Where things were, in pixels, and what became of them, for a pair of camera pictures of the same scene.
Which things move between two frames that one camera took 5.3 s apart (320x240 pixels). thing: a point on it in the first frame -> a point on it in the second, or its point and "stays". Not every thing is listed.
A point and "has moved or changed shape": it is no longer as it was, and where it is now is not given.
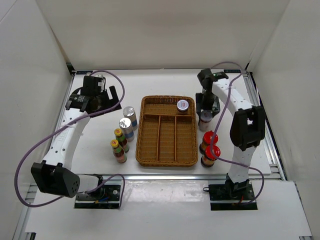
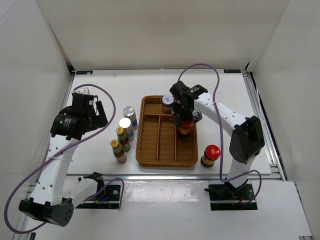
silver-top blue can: (129, 112) stays
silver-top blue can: (125, 125) stays
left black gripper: (114, 100) -> (99, 120)
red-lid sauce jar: (207, 140) -> (185, 126)
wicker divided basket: (167, 137) stays
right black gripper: (215, 108) -> (196, 116)
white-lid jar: (182, 105) has moved or changed shape
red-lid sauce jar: (207, 160) stays
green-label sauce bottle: (119, 151) stays
